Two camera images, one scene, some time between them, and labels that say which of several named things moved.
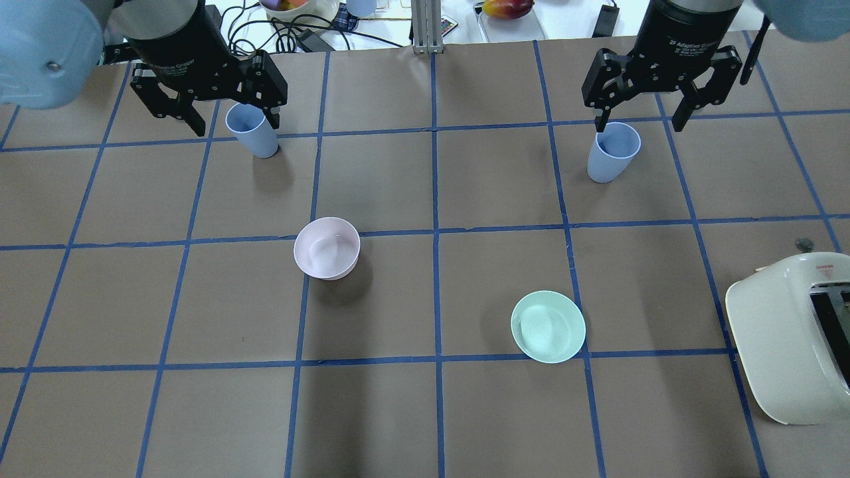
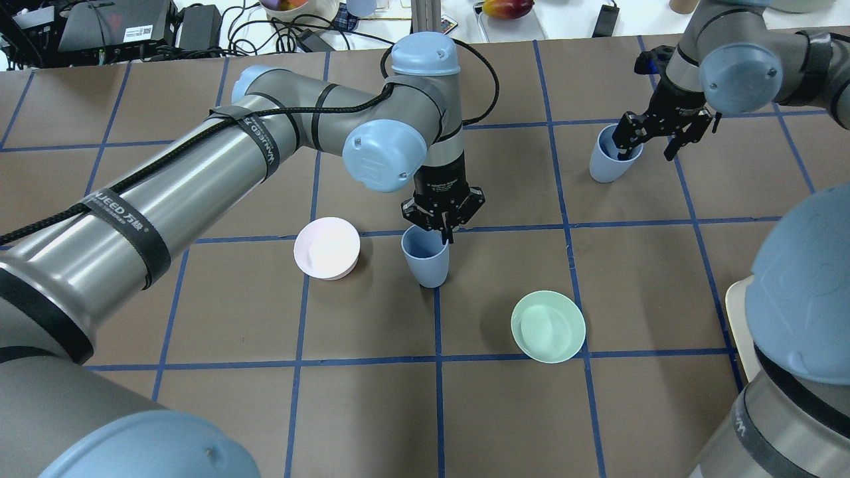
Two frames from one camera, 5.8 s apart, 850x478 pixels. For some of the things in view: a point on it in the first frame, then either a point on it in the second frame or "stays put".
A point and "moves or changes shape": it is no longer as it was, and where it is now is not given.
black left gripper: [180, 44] → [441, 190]
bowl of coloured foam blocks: [300, 14] stays put
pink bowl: [327, 247] stays put
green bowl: [548, 326] stays put
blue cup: [250, 125] moves or changes shape
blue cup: [612, 151] stays put
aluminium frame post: [426, 26] stays put
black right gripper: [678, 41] → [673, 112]
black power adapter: [606, 21] stays put
